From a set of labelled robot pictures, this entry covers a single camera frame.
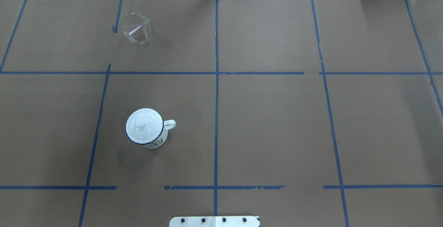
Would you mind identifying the white enamel mug lid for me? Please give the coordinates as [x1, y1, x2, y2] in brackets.
[125, 108, 168, 148]

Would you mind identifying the clear glass funnel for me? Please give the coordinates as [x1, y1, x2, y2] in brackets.
[122, 13, 152, 45]

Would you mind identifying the white enamel mug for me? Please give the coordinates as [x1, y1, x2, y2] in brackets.
[126, 120, 176, 148]

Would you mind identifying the brown paper table cover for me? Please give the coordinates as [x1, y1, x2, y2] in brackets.
[1, 0, 442, 227]

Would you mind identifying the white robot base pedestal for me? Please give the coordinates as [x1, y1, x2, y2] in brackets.
[169, 216, 261, 227]

